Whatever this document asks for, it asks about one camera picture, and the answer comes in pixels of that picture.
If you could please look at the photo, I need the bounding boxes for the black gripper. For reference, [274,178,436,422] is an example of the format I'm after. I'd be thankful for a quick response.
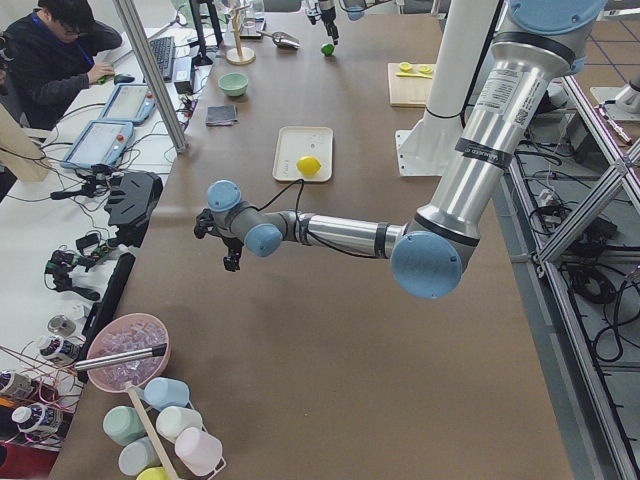
[306,4,339,45]
[193,208,244,272]

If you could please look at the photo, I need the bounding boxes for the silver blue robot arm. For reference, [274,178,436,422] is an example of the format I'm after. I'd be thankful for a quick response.
[194,1,604,299]
[301,0,386,46]

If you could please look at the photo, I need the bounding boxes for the pink bowl with ice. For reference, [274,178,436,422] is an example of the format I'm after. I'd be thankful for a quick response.
[87,313,171,393]

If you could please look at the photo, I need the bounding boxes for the metal tongs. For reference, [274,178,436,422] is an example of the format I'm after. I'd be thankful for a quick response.
[74,343,168,372]

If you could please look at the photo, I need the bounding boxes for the wooden cup tree stand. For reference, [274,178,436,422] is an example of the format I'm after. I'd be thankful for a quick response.
[220,0,255,66]

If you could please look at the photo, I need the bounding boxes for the pastel cup rack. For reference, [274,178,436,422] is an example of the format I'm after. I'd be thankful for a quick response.
[118,377,227,479]

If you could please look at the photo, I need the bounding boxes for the blue teach pendant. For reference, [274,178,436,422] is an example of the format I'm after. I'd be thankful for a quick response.
[60,120,134,170]
[99,83,156,125]

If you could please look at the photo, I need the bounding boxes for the metal scoop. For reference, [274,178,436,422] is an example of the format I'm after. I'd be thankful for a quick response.
[259,31,300,50]

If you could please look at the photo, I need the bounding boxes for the green lime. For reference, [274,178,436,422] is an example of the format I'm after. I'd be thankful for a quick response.
[321,43,335,57]

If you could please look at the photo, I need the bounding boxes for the yellow lemon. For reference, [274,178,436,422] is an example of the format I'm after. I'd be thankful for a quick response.
[296,156,322,178]

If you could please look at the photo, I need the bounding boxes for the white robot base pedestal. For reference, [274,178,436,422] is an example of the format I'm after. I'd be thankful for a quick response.
[396,0,503,177]

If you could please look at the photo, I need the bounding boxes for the green ceramic bowl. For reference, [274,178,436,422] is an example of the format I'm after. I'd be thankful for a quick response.
[218,72,249,98]

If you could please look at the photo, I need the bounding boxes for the grey folded cloth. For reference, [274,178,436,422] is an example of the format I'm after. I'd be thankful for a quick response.
[205,105,238,127]

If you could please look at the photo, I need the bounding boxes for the aluminium frame post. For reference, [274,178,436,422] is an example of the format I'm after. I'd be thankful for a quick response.
[113,0,188,154]

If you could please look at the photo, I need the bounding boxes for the black keyboard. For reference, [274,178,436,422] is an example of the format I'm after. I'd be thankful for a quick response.
[149,37,175,82]

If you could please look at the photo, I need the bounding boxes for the bamboo cutting board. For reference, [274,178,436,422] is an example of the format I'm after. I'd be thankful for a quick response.
[387,62,435,108]

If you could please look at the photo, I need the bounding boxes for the yellow plastic knife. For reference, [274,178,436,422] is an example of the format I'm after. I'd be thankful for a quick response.
[394,72,433,79]

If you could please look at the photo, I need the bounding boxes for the white rabbit tray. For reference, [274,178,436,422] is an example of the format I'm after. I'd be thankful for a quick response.
[272,126,334,183]

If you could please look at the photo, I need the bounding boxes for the person in black jacket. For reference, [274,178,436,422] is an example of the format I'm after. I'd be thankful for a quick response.
[6,0,122,130]

